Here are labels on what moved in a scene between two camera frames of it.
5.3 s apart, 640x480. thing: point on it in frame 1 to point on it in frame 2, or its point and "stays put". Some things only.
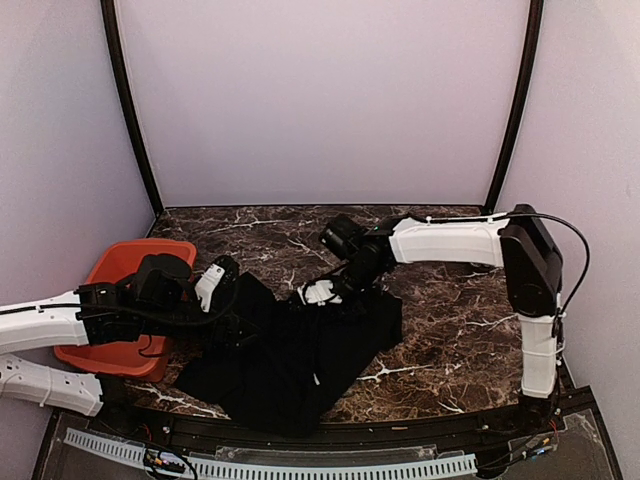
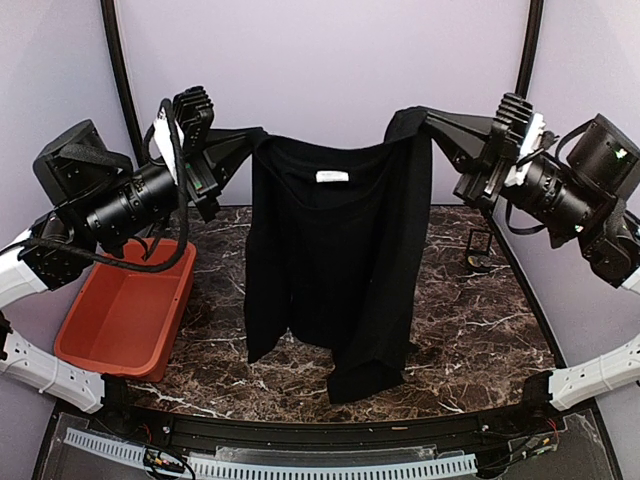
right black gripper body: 357,307 to 482,182
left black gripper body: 219,345 to 199,180
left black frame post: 121,76 stays put
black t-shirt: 274,368 to 340,254
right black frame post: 531,54 stays put
